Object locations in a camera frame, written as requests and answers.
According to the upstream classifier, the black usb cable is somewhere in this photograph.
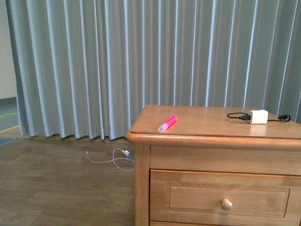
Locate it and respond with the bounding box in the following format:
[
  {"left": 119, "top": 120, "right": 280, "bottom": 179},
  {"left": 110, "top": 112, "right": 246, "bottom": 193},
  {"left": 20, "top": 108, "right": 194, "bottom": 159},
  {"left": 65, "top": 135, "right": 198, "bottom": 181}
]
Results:
[{"left": 227, "top": 112, "right": 291, "bottom": 123}]

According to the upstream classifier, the white charger block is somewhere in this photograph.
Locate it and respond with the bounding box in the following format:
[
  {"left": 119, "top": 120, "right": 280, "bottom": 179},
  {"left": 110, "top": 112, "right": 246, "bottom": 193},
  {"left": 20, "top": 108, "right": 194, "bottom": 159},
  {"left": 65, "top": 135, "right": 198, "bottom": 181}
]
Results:
[{"left": 248, "top": 110, "right": 269, "bottom": 124}]

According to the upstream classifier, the pink highlighter marker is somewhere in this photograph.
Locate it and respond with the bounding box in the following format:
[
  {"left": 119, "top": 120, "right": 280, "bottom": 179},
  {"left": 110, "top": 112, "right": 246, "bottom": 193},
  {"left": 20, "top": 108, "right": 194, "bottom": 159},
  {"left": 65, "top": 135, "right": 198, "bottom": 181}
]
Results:
[{"left": 158, "top": 115, "right": 178, "bottom": 133}]

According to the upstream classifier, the grey floor socket plate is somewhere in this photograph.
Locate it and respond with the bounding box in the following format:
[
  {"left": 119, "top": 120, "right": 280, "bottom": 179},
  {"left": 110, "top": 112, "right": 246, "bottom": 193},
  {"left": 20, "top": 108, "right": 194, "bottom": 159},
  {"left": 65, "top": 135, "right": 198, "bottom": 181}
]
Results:
[{"left": 124, "top": 150, "right": 135, "bottom": 162}]

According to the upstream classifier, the white charging cable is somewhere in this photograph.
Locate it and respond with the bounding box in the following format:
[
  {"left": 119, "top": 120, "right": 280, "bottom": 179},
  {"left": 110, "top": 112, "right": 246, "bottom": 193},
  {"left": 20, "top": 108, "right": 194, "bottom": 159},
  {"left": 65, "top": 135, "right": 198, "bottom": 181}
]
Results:
[{"left": 86, "top": 148, "right": 135, "bottom": 171}]

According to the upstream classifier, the wooden nightstand cabinet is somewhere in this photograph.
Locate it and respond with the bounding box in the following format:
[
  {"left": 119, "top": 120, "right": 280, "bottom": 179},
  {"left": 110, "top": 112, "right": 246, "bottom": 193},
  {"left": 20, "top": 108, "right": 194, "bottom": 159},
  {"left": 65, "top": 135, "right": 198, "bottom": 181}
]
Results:
[{"left": 127, "top": 105, "right": 301, "bottom": 226}]

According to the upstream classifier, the round wooden drawer knob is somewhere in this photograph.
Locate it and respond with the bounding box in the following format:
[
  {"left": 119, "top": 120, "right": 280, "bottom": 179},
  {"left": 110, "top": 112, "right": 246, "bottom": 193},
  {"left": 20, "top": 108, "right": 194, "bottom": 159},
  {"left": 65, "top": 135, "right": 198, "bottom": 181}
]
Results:
[{"left": 221, "top": 198, "right": 233, "bottom": 211}]

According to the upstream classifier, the grey pleated curtain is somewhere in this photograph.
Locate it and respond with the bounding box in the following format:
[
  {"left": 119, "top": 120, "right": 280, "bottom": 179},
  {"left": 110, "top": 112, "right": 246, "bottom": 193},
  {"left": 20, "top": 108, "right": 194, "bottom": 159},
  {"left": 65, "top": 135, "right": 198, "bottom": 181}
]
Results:
[{"left": 5, "top": 0, "right": 301, "bottom": 139}]

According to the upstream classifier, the wooden top drawer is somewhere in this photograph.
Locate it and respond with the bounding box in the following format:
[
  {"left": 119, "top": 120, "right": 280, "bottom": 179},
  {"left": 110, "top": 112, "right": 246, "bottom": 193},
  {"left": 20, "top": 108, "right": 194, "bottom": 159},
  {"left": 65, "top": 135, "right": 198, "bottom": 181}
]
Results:
[{"left": 150, "top": 170, "right": 301, "bottom": 226}]

